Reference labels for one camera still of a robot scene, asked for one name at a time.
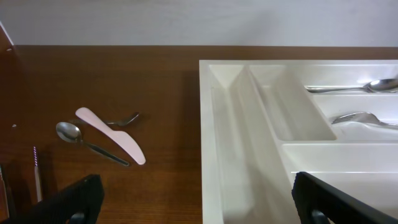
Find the white cutlery tray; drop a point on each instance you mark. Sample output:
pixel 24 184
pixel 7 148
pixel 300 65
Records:
pixel 263 121

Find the steel spoon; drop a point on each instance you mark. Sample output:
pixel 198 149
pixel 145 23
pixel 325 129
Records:
pixel 377 86

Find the small steel teaspoon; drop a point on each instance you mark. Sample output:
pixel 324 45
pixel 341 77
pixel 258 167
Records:
pixel 71 133

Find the metal chopstick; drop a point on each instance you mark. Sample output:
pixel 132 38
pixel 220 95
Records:
pixel 37 176
pixel 4 187

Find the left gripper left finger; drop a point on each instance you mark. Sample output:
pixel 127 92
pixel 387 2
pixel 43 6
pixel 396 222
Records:
pixel 80 202

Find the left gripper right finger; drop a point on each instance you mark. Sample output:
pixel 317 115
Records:
pixel 319 202

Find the pink plastic knife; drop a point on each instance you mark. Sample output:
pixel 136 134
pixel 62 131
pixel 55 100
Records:
pixel 122 138

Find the steel fork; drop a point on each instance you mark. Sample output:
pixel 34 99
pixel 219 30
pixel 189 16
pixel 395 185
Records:
pixel 122 122
pixel 362 117

